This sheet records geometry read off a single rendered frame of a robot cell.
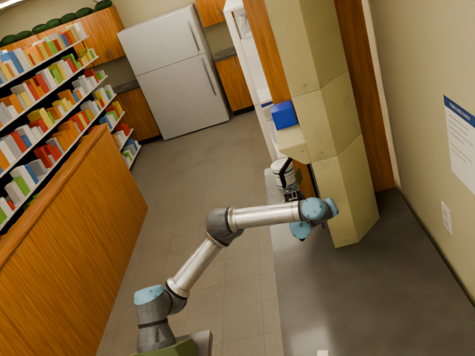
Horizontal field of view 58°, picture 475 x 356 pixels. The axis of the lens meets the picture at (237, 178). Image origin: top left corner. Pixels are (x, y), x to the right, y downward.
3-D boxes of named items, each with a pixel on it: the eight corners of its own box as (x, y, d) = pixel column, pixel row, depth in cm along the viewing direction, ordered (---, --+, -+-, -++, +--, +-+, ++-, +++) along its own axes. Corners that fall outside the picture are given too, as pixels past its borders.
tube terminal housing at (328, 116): (370, 198, 227) (339, 58, 192) (388, 234, 198) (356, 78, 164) (323, 211, 230) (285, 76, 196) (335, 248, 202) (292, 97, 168)
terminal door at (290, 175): (320, 205, 227) (302, 139, 209) (302, 243, 205) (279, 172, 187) (319, 205, 228) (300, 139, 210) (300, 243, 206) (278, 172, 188)
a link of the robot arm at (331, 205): (337, 212, 154) (309, 226, 157) (341, 215, 164) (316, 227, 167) (326, 193, 156) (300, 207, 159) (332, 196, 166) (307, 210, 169)
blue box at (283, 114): (295, 116, 204) (290, 99, 200) (297, 124, 196) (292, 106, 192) (275, 123, 206) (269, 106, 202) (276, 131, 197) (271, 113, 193)
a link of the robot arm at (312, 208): (193, 208, 163) (321, 189, 146) (206, 210, 174) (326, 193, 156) (195, 238, 161) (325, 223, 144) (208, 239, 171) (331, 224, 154)
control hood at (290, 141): (301, 134, 210) (296, 115, 205) (311, 163, 181) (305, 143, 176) (278, 140, 211) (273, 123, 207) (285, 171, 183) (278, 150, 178)
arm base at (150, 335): (128, 354, 161) (125, 328, 164) (150, 346, 175) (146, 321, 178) (164, 348, 157) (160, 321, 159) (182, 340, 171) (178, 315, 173)
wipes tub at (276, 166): (296, 176, 273) (290, 155, 267) (298, 186, 262) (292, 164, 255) (276, 181, 275) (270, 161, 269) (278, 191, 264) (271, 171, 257)
